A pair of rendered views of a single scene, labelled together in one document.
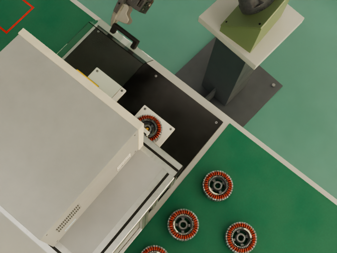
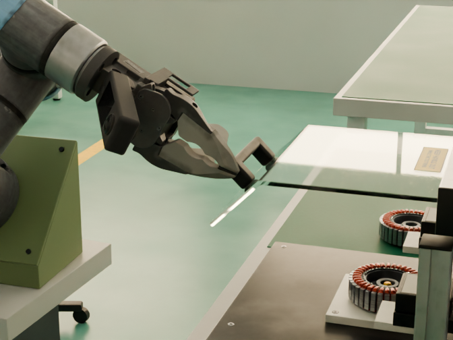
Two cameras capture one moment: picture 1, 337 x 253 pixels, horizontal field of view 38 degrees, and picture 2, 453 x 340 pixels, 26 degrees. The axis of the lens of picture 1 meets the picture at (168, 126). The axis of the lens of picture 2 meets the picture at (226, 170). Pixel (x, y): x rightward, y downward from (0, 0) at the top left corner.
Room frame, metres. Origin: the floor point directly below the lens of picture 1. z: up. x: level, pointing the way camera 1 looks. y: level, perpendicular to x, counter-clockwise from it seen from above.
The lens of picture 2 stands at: (1.05, 1.31, 1.40)
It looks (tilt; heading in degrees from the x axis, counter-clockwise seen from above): 18 degrees down; 258
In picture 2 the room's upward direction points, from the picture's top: straight up
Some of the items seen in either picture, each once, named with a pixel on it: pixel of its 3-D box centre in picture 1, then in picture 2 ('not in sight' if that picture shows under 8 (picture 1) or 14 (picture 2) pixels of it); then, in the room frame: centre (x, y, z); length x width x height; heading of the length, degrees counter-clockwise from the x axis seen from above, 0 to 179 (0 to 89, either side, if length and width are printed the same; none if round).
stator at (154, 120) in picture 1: (147, 129); (387, 287); (0.56, 0.08, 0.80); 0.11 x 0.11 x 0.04
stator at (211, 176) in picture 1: (217, 185); (410, 228); (0.40, -0.22, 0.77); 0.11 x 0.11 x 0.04
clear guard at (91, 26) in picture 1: (95, 68); (373, 182); (0.66, 0.28, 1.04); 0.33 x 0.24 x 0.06; 151
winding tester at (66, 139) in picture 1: (38, 138); not in sight; (0.34, 0.35, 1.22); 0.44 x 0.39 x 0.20; 61
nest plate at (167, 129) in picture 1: (147, 131); (386, 303); (0.56, 0.08, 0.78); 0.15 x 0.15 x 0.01; 61
